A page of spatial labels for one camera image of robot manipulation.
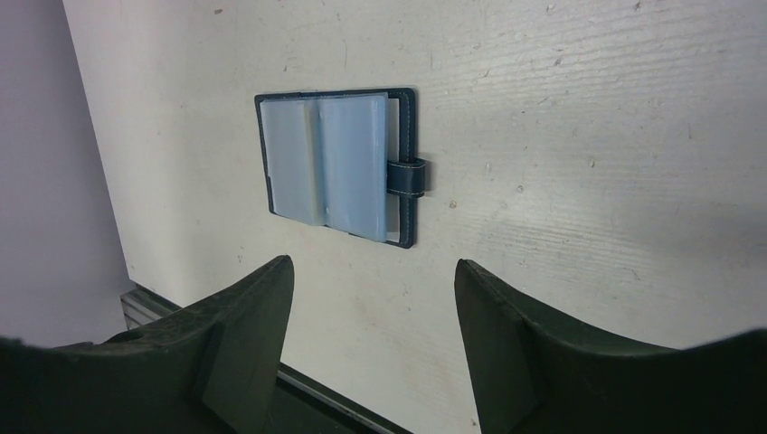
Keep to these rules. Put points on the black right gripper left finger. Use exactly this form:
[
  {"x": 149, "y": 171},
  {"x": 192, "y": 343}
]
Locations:
[{"x": 210, "y": 367}]

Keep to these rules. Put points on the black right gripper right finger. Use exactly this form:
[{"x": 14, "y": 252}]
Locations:
[{"x": 535, "y": 369}]

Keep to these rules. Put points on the navy blue card holder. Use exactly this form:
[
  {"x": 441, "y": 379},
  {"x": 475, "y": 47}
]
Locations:
[{"x": 346, "y": 160}]

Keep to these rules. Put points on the aluminium frame rail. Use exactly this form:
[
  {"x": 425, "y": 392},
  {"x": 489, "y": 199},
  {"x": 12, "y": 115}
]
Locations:
[{"x": 141, "y": 306}]

